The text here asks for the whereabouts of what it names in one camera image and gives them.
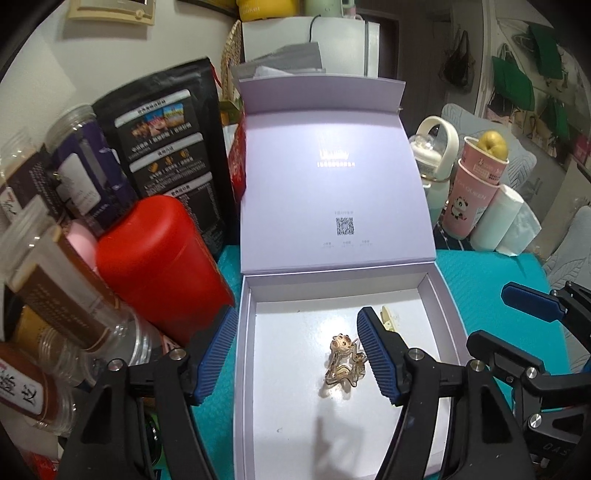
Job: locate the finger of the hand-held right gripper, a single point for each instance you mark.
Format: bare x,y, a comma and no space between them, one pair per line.
531,302
498,348

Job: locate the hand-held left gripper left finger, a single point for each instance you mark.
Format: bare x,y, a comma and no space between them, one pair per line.
214,355

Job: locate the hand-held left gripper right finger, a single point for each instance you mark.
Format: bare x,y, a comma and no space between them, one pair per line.
376,355

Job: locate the amber hair claw clip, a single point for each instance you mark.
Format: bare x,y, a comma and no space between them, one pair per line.
340,344

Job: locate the lavender gift box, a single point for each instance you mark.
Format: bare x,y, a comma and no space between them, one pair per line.
323,184

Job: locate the yellow hair clip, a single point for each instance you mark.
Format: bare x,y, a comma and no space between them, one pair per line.
388,319

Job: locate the teal mat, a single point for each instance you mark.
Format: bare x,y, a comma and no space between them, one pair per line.
480,286

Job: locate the grey quilted cushion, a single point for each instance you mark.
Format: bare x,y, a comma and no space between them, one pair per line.
572,249
521,157

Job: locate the white paper roll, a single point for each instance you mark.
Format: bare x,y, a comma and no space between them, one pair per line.
503,221

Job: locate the red canister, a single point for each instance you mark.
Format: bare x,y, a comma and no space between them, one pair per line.
157,258

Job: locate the pink panda paper cup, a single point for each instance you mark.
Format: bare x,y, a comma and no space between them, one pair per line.
466,207

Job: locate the yellow fruit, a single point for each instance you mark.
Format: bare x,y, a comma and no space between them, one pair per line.
493,143

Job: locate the tall brown label jar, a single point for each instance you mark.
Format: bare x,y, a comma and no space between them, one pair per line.
60,281

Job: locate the pink bottle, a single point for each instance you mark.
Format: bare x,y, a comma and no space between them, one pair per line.
83,244

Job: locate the white label brown jar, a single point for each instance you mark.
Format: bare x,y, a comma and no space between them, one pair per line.
32,392

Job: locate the red packet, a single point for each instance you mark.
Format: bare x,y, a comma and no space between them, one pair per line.
238,157

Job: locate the green hanging bag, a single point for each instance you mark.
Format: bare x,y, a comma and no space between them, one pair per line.
512,85
547,50

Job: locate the purple label plastic jar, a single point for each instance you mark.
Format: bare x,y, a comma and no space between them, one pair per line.
87,175

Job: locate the black snack bag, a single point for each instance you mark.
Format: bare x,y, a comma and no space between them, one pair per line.
161,138

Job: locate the dark net bag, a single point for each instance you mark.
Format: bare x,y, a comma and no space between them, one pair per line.
457,62

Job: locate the brown label small jar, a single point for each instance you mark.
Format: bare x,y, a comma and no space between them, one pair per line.
23,180

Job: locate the dark brown door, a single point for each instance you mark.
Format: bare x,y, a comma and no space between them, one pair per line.
388,46

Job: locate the woven straw fan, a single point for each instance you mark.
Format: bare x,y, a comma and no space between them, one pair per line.
231,50

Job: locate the grey bag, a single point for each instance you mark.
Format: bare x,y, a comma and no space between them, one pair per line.
295,57

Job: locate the white fridge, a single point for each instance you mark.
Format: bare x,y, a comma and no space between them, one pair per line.
341,41

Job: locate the pale green kettle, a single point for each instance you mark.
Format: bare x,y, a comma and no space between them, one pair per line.
325,6

